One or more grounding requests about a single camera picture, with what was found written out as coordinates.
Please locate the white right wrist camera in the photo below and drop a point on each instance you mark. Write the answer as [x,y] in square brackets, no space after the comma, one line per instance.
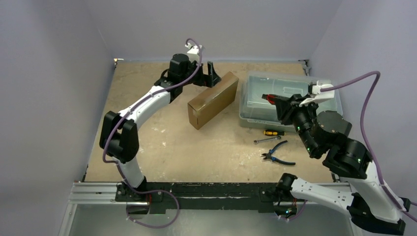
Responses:
[318,92]

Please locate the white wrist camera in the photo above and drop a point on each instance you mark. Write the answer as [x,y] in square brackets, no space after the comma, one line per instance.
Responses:
[194,52]
[318,92]

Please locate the brown cardboard express box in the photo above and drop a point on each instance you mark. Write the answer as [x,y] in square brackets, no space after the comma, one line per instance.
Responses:
[209,103]

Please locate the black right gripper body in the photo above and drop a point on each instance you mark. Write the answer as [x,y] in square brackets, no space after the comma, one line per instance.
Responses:
[285,107]

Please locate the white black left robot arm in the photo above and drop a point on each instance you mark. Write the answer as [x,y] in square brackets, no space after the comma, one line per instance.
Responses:
[119,137]

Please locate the clear plastic storage bin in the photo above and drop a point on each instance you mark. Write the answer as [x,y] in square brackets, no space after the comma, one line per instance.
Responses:
[257,113]

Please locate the yellow black screwdriver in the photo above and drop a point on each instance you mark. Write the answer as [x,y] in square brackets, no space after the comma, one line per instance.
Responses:
[270,132]

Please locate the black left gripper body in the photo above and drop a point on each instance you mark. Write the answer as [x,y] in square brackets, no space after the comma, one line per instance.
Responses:
[200,79]

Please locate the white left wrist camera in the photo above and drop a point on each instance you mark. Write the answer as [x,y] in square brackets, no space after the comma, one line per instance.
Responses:
[194,52]

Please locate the red black utility knife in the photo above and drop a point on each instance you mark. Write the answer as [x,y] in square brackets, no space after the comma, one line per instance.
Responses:
[271,98]

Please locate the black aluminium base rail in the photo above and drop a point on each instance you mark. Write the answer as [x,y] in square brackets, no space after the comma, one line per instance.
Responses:
[262,197]

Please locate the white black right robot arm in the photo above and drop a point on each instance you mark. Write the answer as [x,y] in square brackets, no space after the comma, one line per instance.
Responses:
[371,206]

